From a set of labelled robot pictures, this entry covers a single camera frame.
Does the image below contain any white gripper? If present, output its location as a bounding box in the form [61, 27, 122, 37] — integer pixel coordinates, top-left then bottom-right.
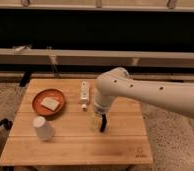
[91, 93, 114, 132]

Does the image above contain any orange round plate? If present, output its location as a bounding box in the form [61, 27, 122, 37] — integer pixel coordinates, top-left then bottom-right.
[32, 89, 66, 116]

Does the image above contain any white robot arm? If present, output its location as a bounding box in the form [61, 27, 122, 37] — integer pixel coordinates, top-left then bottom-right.
[93, 67, 194, 132]

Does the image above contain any wooden table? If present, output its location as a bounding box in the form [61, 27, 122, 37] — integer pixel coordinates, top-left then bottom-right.
[0, 79, 153, 166]

